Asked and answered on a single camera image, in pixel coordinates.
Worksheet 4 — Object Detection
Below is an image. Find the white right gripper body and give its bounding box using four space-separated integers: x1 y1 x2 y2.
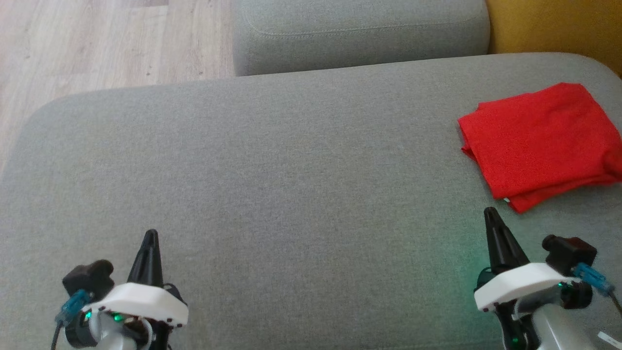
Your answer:
473 262 579 312

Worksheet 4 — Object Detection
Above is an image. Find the blue left camera cable plug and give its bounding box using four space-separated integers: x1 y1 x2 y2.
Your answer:
54 289 93 327

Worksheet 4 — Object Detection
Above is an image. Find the grey fabric sofa seat cushion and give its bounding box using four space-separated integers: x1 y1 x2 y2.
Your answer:
0 52 622 350

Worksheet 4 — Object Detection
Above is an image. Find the blue camera cable plug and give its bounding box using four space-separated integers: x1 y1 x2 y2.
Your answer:
572 262 616 298
54 289 93 327

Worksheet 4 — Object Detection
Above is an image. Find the grey fabric sofa back cushion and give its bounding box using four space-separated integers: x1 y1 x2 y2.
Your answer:
232 0 492 77

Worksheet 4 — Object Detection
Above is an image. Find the blue right camera cable plug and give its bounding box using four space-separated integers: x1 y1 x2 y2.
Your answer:
572 262 616 298

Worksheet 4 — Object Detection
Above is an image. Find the white right cable label tag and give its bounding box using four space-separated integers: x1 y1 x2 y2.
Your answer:
597 330 622 349

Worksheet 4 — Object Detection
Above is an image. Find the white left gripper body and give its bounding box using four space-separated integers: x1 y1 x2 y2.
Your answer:
82 282 190 327

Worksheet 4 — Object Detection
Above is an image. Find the red white basketball jersey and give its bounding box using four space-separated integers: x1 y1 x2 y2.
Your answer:
457 82 622 201

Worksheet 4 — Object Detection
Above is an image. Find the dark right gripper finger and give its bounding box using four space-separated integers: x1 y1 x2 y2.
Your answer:
483 207 509 274
488 207 531 271

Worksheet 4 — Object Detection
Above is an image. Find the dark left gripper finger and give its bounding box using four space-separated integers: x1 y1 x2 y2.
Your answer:
148 229 165 287
127 229 151 285

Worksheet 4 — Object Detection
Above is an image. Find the mustard yellow cushion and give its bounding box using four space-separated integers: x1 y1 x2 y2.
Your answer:
485 0 622 79

